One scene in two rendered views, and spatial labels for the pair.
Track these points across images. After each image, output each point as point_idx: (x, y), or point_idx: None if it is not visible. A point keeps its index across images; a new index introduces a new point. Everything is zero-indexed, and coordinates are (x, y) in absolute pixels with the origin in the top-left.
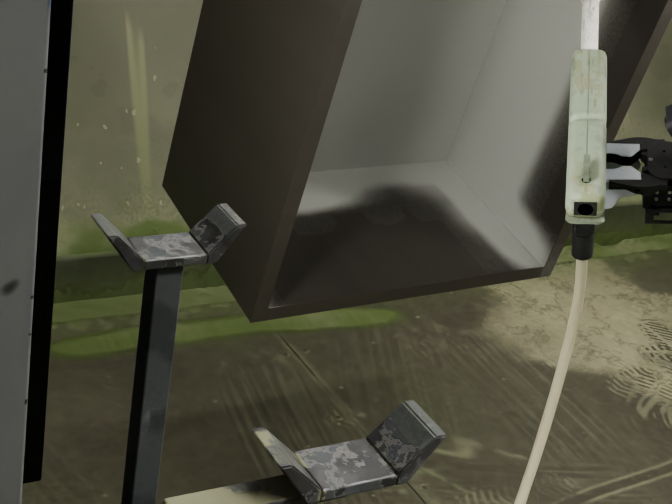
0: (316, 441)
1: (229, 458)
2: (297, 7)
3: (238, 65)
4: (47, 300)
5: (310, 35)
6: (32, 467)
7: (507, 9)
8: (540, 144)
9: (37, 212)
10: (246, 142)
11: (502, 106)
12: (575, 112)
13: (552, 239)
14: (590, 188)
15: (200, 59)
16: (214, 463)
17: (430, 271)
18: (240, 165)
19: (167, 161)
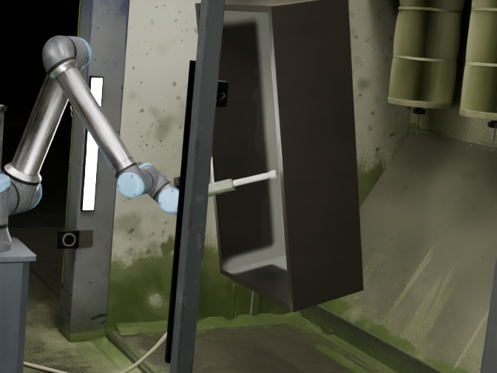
0: None
1: (261, 365)
2: (230, 165)
3: (254, 195)
4: (83, 169)
5: (221, 171)
6: (80, 206)
7: (357, 213)
8: (319, 260)
9: (82, 149)
10: (241, 216)
11: (344, 253)
12: None
13: (298, 296)
14: None
15: (275, 201)
16: (257, 363)
17: (274, 292)
18: (242, 225)
19: (284, 244)
